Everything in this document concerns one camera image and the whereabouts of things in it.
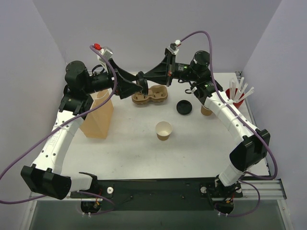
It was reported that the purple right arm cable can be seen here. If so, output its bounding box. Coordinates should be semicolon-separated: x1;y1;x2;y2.
181;30;280;218

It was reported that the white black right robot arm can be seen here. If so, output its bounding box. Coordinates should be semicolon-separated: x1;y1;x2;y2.
145;48;270;187

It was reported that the brown pulp cup carrier stack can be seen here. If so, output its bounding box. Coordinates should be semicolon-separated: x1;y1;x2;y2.
131;85;168;104

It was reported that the black plastic cup lid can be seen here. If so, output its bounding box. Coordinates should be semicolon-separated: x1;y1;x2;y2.
136;71;148;96

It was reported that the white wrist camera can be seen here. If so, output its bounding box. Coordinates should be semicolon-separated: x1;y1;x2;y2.
94;43;113;72
168;40;181;55

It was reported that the aluminium front rail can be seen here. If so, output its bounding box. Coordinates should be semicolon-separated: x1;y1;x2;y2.
241;179;287;200

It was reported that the black plastic lid stack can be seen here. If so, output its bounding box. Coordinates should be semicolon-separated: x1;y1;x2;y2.
176;100;192;115

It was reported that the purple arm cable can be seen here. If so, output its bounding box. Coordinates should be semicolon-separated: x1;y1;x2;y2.
181;30;280;218
0;45;118;214

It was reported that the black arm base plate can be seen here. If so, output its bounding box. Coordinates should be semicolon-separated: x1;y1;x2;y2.
70;177;243;212

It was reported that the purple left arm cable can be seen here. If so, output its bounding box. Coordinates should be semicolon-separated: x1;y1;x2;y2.
0;45;118;214

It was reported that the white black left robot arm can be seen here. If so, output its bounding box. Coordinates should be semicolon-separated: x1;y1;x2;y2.
21;58;174;200

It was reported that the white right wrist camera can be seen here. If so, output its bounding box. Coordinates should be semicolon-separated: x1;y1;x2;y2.
168;40;181;55

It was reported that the brown paper takeout bag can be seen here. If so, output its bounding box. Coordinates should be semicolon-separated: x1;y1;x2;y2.
80;90;114;139

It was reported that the red ribbed straw cup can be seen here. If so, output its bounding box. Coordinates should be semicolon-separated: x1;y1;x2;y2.
225;88;245;109

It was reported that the brown paper cup stack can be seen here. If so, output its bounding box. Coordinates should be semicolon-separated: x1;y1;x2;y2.
201;105;213;116

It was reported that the brown paper coffee cup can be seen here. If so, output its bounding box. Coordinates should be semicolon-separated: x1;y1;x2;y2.
155;121;173;141

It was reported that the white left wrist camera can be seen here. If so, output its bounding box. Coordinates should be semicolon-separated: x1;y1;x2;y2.
94;43;113;72

